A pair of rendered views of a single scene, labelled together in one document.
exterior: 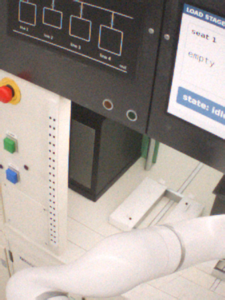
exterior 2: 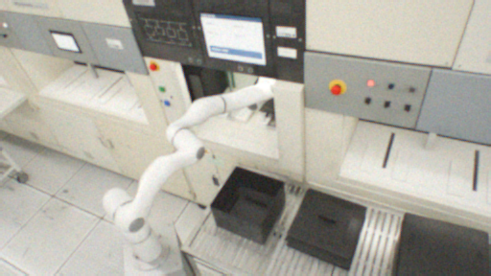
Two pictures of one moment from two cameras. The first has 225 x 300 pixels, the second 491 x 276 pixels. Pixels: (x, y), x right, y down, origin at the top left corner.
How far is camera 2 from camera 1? 0.86 m
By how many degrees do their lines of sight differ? 6
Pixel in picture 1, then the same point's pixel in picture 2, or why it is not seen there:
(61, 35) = (165, 36)
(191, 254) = (228, 103)
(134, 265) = (204, 106)
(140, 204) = not seen: hidden behind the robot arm
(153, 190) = not seen: hidden behind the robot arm
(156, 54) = (198, 35)
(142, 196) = not seen: hidden behind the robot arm
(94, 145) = (200, 83)
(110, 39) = (182, 34)
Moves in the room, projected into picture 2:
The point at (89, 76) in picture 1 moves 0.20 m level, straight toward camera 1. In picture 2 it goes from (180, 51) to (180, 75)
